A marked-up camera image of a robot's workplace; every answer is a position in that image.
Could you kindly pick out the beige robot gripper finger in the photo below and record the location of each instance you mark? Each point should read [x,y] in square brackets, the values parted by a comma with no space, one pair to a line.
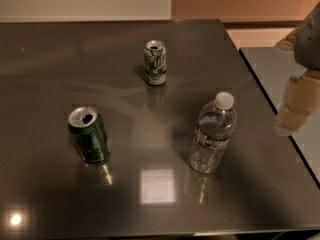
[300,100]

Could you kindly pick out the grey robot gripper body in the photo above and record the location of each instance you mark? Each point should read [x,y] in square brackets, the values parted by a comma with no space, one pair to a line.
[309,42]

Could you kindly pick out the clear plastic water bottle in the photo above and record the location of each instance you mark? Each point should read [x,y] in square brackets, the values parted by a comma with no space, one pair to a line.
[215,125]

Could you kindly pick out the grey side table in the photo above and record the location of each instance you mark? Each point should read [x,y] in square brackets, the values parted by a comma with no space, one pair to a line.
[276,72]

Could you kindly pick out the white 7up soda can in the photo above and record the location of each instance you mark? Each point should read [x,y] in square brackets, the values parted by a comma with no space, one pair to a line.
[155,62]

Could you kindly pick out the green soda can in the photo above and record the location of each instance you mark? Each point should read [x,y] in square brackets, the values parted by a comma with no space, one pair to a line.
[87,128]

